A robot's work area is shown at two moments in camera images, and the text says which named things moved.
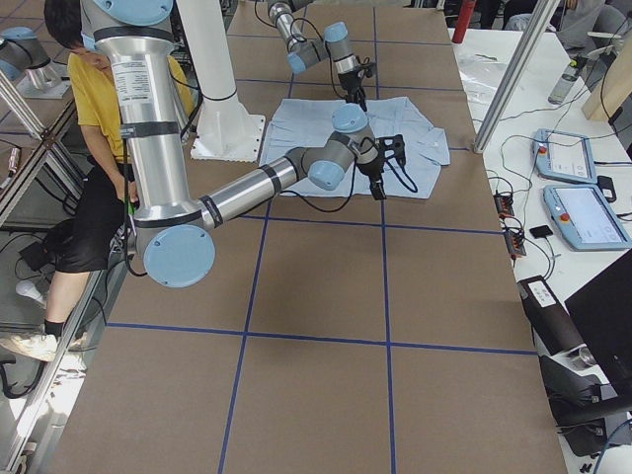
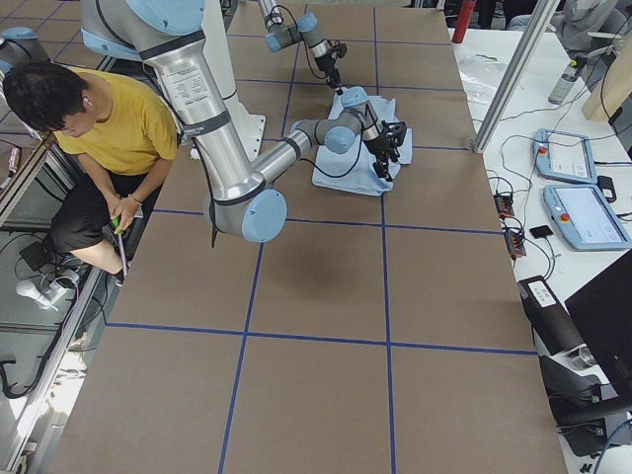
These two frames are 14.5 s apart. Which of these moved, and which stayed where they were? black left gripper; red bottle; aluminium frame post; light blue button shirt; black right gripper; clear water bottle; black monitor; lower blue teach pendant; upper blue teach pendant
Moved: black right gripper; light blue button shirt; black left gripper
Stayed: aluminium frame post; black monitor; clear water bottle; upper blue teach pendant; lower blue teach pendant; red bottle
